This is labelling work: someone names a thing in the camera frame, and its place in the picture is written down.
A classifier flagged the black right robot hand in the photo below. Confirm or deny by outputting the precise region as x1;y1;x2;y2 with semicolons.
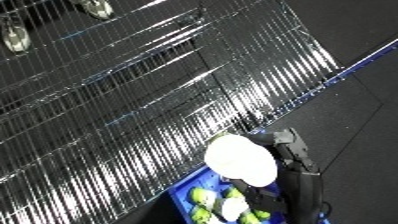
229;127;326;212

